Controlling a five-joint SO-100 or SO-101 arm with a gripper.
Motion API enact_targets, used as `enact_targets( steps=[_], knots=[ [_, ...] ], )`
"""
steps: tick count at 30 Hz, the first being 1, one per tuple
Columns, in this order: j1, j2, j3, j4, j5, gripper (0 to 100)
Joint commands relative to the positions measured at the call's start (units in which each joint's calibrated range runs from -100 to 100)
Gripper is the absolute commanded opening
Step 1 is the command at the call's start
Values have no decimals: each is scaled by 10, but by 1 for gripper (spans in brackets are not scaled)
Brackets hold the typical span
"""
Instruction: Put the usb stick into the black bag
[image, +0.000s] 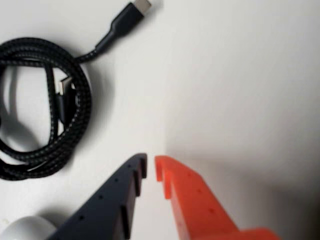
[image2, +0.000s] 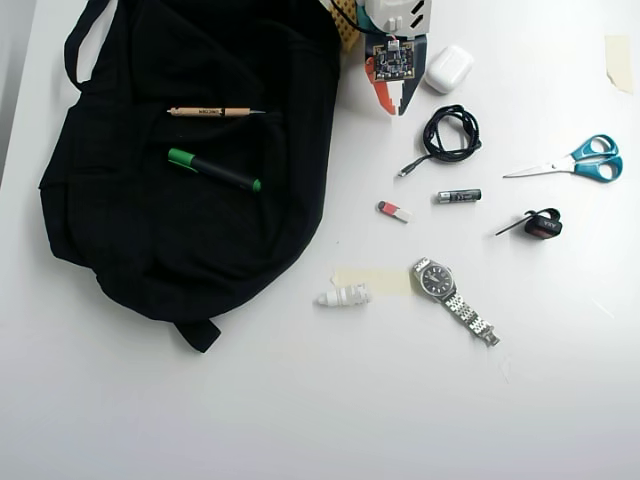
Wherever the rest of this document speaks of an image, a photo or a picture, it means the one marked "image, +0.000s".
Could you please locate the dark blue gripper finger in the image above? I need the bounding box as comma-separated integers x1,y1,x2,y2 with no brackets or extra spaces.
46,152,149,240

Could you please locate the black braided usb cable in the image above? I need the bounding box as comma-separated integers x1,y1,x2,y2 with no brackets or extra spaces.
0,0,154,181

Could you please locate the white rounded object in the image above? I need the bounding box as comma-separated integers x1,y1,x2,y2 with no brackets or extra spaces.
0,216,58,240

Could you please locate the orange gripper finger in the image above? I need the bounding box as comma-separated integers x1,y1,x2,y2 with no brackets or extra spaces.
154,155,282,240

